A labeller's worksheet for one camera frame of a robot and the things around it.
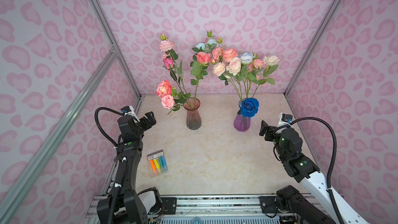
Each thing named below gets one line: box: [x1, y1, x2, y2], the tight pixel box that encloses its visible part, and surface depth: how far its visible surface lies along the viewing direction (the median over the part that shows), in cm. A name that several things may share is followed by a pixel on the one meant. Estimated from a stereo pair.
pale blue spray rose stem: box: [191, 29, 218, 54], surface depth 82 cm
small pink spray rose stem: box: [158, 33, 190, 101], surface depth 80 cm
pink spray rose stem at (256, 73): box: [247, 59, 267, 98], surface depth 81 cm
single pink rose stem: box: [161, 92, 191, 116], surface depth 63 cm
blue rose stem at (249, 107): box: [236, 97, 260, 118], surface depth 59 cm
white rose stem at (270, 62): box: [251, 54, 280, 98], surface depth 81 cm
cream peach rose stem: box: [212, 62, 243, 101], surface depth 76 cm
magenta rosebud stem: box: [162, 57, 190, 104], surface depth 79 cm
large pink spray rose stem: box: [211, 36, 239, 64], surface depth 76 cm
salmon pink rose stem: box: [155, 80, 191, 105], surface depth 65 cm
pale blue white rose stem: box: [240, 52, 255, 98], surface depth 75 cm
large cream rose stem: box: [225, 57, 243, 101], surface depth 73 cm
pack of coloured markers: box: [147, 149, 169, 178], surface depth 88 cm
